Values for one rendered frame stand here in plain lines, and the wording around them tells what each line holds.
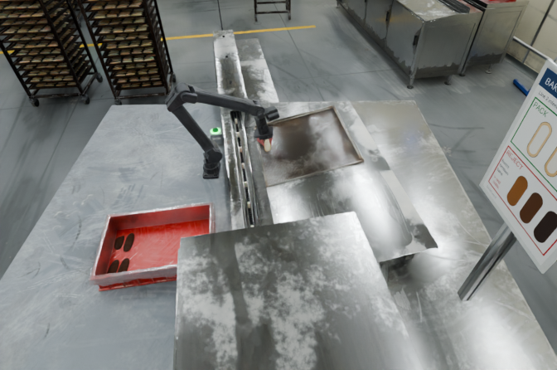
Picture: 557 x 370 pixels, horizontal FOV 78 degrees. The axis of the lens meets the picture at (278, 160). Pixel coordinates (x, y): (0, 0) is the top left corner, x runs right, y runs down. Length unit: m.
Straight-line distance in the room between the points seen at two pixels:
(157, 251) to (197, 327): 0.79
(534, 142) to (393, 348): 0.65
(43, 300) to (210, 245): 0.89
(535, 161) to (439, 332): 0.71
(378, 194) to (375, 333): 0.83
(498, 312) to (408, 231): 0.43
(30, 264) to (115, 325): 0.53
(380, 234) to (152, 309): 0.94
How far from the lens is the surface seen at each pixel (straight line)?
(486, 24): 4.71
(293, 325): 0.89
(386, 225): 1.52
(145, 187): 1.94
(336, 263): 0.97
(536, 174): 1.14
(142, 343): 1.48
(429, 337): 1.49
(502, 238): 1.30
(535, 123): 1.14
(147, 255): 1.65
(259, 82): 2.68
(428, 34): 4.15
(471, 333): 1.55
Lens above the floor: 2.12
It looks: 42 degrees down
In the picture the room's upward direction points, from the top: 1 degrees counter-clockwise
